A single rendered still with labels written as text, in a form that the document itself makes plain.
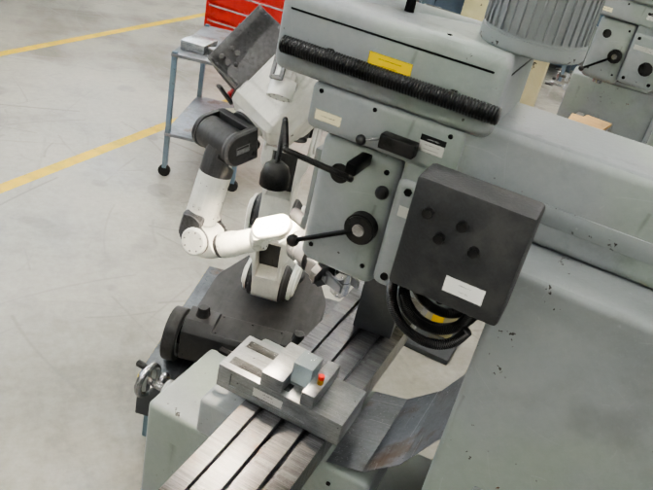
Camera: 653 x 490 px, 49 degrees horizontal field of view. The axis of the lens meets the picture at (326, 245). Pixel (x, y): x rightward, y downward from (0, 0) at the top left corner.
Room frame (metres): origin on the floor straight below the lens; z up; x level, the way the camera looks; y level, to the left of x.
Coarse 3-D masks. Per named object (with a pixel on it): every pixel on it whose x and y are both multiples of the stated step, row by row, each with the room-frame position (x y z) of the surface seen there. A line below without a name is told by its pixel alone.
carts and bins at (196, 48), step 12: (192, 36) 4.46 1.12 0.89; (204, 36) 4.52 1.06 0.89; (216, 36) 4.78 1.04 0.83; (180, 48) 4.33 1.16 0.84; (192, 48) 4.32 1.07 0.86; (204, 48) 4.31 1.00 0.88; (192, 60) 4.21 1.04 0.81; (204, 60) 4.21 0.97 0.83; (204, 72) 5.00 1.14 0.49; (168, 96) 4.22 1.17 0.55; (168, 108) 4.22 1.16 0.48; (192, 108) 4.73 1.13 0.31; (204, 108) 4.78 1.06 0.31; (216, 108) 4.83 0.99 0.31; (228, 108) 4.52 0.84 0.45; (168, 120) 4.22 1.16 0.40; (180, 120) 4.47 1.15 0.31; (192, 120) 4.52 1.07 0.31; (168, 132) 4.22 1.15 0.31; (180, 132) 4.27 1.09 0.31; (168, 144) 4.22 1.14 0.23; (168, 168) 4.22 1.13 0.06
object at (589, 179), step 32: (512, 128) 1.30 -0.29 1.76; (544, 128) 1.34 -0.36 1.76; (576, 128) 1.39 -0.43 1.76; (480, 160) 1.29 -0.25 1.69; (512, 160) 1.27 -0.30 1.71; (544, 160) 1.26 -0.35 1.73; (576, 160) 1.24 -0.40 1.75; (608, 160) 1.24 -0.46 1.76; (640, 160) 1.28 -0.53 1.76; (544, 192) 1.25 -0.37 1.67; (576, 192) 1.23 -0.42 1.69; (608, 192) 1.21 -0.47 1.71; (640, 192) 1.20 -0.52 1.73; (544, 224) 1.24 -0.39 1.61; (576, 224) 1.22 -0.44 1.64; (608, 224) 1.20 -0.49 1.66; (640, 224) 1.19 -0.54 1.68; (576, 256) 1.22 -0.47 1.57; (608, 256) 1.20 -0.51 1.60; (640, 256) 1.18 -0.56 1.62
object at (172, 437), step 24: (216, 360) 1.71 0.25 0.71; (192, 384) 1.58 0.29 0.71; (168, 408) 1.47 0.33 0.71; (192, 408) 1.49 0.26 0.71; (168, 432) 1.45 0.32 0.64; (192, 432) 1.42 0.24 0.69; (144, 456) 1.48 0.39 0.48; (168, 456) 1.44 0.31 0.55; (144, 480) 1.47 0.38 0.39; (384, 480) 1.39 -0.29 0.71; (408, 480) 1.41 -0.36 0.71
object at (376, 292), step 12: (372, 288) 1.76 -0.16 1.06; (384, 288) 1.76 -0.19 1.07; (360, 300) 1.77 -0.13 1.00; (372, 300) 1.76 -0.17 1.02; (384, 300) 1.75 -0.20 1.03; (360, 312) 1.77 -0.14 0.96; (372, 312) 1.76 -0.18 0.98; (384, 312) 1.75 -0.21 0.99; (360, 324) 1.76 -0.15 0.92; (372, 324) 1.76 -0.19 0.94; (384, 324) 1.75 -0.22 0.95; (384, 336) 1.75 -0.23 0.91
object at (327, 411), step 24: (240, 360) 1.42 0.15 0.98; (264, 360) 1.44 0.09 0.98; (240, 384) 1.37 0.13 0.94; (312, 384) 1.34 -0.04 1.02; (336, 384) 1.41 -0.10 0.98; (264, 408) 1.34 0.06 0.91; (288, 408) 1.32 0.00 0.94; (312, 408) 1.30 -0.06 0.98; (336, 408) 1.32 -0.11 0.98; (360, 408) 1.39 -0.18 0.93; (312, 432) 1.29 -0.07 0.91; (336, 432) 1.27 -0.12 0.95
